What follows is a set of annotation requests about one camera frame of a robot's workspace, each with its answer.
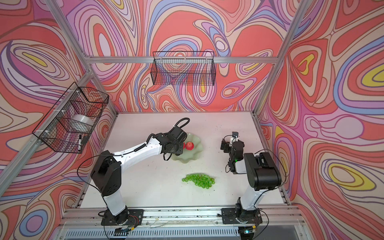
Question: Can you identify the red fake apple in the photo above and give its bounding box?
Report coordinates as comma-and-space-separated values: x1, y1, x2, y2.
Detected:
185, 142, 195, 151

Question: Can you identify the green fake grape bunch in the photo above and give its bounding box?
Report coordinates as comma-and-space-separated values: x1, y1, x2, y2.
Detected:
182, 173, 216, 189

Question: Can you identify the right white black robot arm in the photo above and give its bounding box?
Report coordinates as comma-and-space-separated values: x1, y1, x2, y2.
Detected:
218, 136, 283, 226

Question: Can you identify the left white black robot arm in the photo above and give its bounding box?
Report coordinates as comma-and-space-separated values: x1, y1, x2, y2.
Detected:
91, 118, 190, 226

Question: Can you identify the green scalloped fruit bowl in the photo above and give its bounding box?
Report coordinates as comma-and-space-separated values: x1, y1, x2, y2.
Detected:
171, 133, 204, 164

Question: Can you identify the white tape roll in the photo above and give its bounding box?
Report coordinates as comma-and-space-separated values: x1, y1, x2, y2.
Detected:
72, 114, 94, 126

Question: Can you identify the black marker in basket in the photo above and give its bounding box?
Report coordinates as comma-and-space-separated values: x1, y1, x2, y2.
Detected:
78, 135, 82, 153

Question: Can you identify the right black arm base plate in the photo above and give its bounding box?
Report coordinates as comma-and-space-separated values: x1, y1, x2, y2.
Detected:
217, 208, 263, 226

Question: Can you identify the black wire basket back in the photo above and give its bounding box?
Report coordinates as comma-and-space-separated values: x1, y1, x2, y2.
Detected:
151, 51, 216, 86

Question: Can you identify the black wire basket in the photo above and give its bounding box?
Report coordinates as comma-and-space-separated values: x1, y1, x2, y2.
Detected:
151, 51, 216, 86
32, 83, 109, 154

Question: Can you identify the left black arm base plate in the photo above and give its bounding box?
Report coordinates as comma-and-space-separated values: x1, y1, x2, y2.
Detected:
100, 209, 144, 227

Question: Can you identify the black wire basket left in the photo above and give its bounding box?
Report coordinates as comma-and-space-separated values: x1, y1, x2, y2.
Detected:
32, 83, 109, 154

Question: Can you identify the aluminium front rail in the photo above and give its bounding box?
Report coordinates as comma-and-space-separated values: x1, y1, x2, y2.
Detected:
59, 205, 307, 227

